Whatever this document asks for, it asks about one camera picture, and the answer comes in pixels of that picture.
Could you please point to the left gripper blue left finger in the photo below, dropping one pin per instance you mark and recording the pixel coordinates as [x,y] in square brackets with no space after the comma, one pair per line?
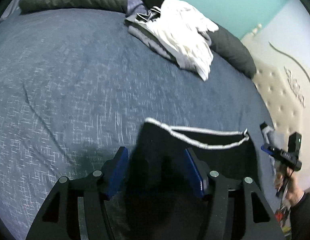
[58,216]

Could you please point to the blue-grey bed sheet mattress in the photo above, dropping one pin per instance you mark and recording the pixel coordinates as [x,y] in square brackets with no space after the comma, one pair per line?
[75,86]

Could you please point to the person's right hand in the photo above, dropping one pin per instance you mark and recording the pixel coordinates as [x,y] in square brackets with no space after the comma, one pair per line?
[294,192]

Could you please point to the black sweater with white trim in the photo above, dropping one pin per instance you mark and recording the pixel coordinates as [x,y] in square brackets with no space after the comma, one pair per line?
[185,183]

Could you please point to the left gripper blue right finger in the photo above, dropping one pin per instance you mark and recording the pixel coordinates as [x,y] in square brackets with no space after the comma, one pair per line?
[237,209]

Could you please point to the person's right forearm black sleeve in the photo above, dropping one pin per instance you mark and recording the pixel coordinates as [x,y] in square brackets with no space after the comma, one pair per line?
[300,218]

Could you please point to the pile of white clothes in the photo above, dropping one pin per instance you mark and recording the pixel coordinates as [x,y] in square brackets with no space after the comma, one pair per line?
[175,30]

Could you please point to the cream tufted headboard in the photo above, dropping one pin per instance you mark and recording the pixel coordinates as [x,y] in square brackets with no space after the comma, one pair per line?
[284,85]

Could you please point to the dark grey rolled duvet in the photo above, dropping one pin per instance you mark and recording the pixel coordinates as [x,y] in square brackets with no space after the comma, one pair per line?
[223,42]

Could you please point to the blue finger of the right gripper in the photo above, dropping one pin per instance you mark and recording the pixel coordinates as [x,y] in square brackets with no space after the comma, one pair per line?
[263,148]

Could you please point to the grey pillow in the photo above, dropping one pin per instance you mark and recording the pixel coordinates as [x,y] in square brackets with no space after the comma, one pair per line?
[273,140]

